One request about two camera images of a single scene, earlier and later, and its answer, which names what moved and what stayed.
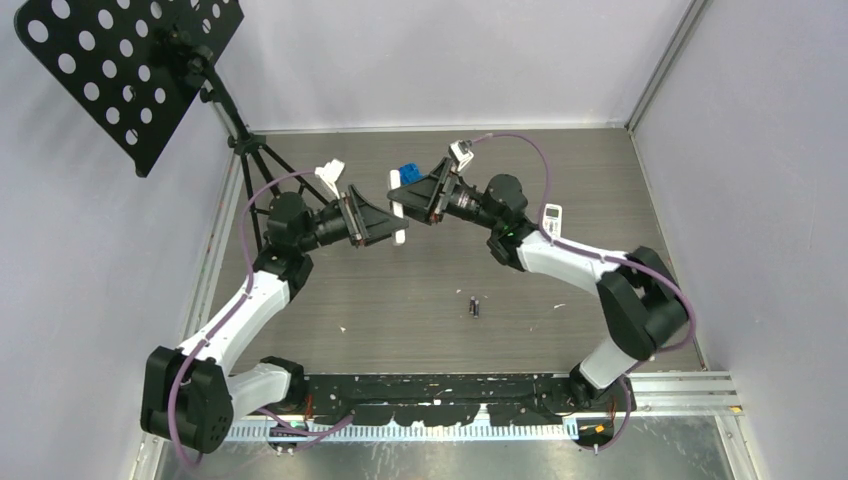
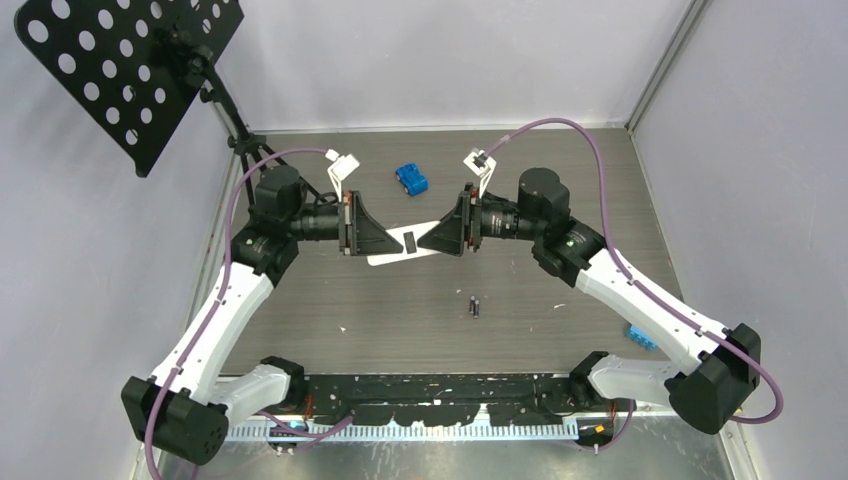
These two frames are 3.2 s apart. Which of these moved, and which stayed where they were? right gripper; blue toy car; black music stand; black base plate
Moved: right gripper
Stayed: black base plate; black music stand; blue toy car
